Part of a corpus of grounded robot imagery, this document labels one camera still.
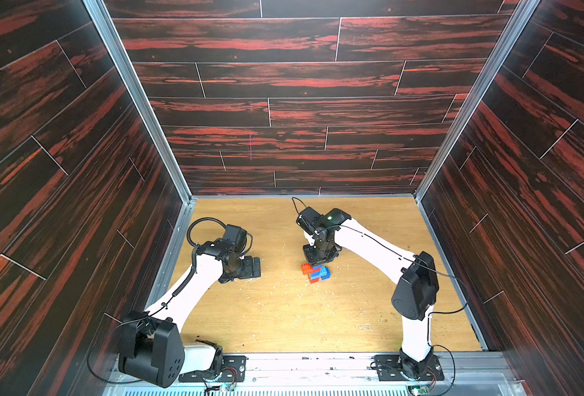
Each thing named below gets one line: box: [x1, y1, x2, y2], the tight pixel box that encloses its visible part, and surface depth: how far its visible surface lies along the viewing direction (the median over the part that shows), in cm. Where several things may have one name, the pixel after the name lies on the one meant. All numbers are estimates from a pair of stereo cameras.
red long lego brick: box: [300, 263, 321, 275], surface depth 86 cm
